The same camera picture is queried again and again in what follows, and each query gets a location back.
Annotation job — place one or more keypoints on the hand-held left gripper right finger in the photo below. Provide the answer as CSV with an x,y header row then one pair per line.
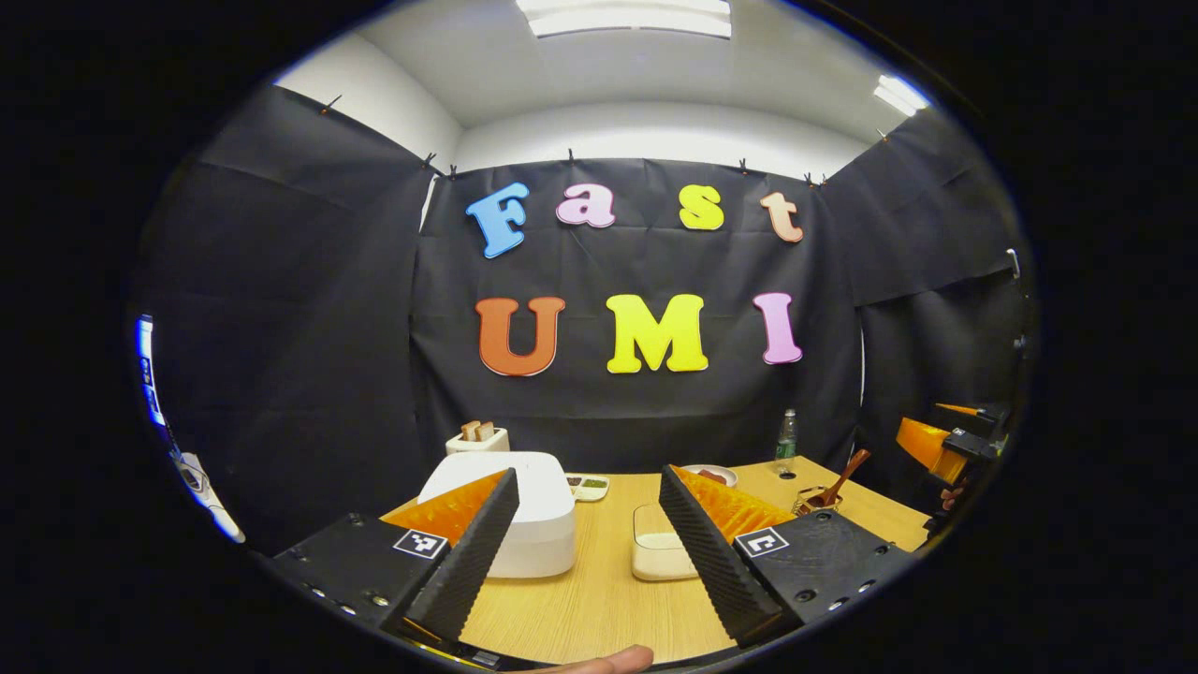
x,y
716,562

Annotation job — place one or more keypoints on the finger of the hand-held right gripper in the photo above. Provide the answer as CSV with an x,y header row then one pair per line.
x,y
973,410
922,440

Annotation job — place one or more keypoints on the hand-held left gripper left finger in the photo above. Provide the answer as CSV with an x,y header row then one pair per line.
x,y
463,562

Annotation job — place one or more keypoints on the clear rice container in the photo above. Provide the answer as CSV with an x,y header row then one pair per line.
x,y
655,520

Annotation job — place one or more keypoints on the white rice cooker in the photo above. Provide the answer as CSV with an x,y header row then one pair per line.
x,y
538,524

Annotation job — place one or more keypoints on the brown wooden spoon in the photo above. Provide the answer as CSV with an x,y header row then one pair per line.
x,y
842,473

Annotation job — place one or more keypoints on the white round plate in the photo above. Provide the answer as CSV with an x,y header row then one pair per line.
x,y
728,477

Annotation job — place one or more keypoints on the brown meat piece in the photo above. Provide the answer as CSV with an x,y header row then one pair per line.
x,y
713,476

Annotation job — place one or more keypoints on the white toaster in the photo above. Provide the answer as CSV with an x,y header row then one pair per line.
x,y
477,445

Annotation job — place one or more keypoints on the clear plastic water bottle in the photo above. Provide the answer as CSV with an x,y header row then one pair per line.
x,y
786,440

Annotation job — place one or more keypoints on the white divided condiment dish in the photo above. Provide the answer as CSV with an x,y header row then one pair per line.
x,y
590,487

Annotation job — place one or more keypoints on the black backdrop cloth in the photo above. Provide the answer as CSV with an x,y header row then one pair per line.
x,y
309,309

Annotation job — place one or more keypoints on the small ceiling light panel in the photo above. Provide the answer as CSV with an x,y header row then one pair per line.
x,y
900,94

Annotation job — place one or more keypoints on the blue and white panel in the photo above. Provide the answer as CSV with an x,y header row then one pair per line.
x,y
145,365

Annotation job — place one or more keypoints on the large ceiling light panel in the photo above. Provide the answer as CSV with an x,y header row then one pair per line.
x,y
622,21

